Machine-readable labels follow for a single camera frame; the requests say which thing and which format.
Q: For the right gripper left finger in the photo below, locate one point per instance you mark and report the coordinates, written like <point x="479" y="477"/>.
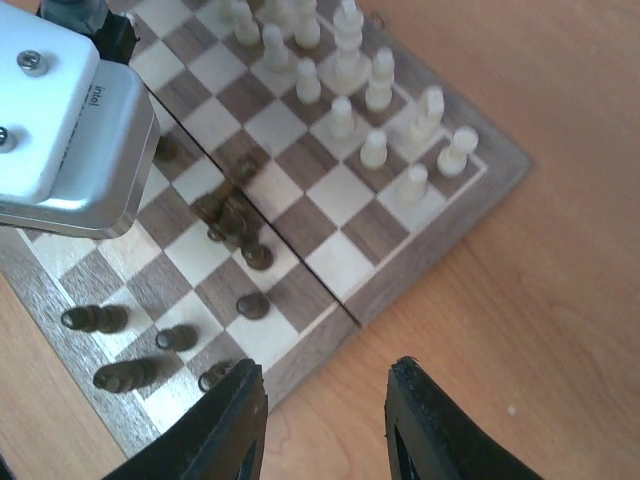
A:
<point x="221" y="436"/>

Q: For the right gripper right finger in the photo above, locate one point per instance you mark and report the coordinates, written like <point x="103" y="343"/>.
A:
<point x="430" y="437"/>

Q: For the wooden chess board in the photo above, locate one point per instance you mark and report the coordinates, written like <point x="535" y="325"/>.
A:
<point x="320" y="281"/>

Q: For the dark chess piece cluster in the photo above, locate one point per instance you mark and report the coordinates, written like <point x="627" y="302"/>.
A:
<point x="177" y="286"/>

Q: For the white chess pieces row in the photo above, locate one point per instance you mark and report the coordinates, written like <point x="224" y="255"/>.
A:
<point x="331" y="119"/>

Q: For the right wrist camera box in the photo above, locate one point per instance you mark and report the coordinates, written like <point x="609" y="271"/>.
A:
<point x="78" y="130"/>

